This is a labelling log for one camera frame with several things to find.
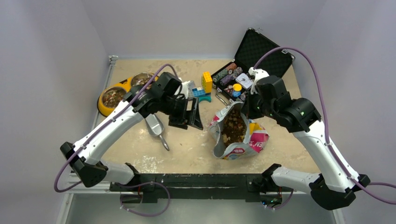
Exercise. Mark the silver metal scoop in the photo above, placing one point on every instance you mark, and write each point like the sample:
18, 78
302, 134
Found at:
156, 128

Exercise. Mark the blue grey toy brick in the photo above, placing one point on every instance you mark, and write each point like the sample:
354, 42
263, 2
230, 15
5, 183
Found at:
197, 92

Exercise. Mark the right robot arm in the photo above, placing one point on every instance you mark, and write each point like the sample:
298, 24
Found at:
335, 185

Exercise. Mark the yellow double pet bowl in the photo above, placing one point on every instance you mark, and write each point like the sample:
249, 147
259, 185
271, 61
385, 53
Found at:
110, 97

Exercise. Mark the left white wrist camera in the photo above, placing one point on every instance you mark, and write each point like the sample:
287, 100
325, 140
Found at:
186, 89

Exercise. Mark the white playing card deck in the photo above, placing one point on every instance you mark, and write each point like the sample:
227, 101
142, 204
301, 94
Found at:
244, 80

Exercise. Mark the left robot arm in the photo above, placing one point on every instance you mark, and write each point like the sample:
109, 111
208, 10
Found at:
164, 95

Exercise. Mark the colourful pet food bag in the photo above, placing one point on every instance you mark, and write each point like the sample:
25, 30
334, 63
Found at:
236, 136

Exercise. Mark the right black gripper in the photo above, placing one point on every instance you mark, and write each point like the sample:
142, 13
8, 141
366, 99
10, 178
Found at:
247, 108

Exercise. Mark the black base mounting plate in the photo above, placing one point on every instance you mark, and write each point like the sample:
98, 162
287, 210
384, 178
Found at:
247, 187

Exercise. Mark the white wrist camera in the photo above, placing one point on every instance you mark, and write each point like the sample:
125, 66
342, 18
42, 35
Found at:
186, 89
258, 74

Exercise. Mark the black poker chip case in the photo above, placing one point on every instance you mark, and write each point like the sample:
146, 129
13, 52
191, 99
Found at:
252, 47

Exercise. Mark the yellow toy brick block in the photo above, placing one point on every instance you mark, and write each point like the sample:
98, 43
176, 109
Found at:
206, 81

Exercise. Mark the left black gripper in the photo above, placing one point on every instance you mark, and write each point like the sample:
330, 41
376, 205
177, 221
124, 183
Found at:
187, 116

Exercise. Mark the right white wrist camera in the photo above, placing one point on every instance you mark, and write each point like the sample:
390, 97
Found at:
258, 74

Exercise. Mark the teal arch toy piece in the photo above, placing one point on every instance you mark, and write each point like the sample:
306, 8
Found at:
205, 98

